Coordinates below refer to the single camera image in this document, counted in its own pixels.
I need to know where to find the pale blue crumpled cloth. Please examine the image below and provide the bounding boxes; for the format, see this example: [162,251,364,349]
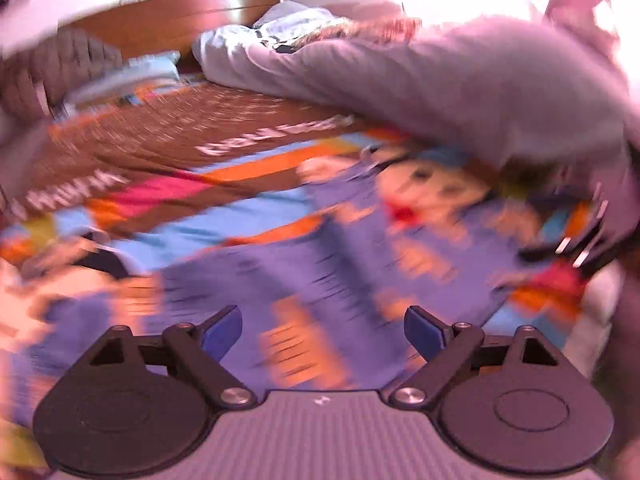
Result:
[252,2,351,51]

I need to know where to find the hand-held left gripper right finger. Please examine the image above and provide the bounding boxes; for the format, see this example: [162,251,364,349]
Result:
[390,305,573,411]

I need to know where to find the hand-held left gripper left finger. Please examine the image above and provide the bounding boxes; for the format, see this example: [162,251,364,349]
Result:
[89,305,258,413]

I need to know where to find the light blue pillow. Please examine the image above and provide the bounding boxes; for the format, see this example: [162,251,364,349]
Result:
[60,50,181,111]

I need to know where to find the colourful printed blanket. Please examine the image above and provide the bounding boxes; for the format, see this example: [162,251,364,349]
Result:
[0,72,601,471]

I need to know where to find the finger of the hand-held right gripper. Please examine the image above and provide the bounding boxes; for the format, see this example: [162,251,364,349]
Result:
[520,195,626,268]

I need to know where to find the brown puffy jacket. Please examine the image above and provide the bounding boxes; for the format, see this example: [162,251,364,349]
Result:
[0,27,123,121]

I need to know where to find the purple pants with orange print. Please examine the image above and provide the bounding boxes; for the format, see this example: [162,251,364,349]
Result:
[157,160,531,391]

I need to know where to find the wooden headboard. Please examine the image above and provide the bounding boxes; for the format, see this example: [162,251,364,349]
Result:
[65,0,281,68]

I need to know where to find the floral patterned cloth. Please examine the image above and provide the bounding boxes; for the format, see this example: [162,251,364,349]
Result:
[295,15,423,48]

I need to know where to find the grey duvet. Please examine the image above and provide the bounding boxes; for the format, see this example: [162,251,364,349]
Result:
[192,15,633,186]

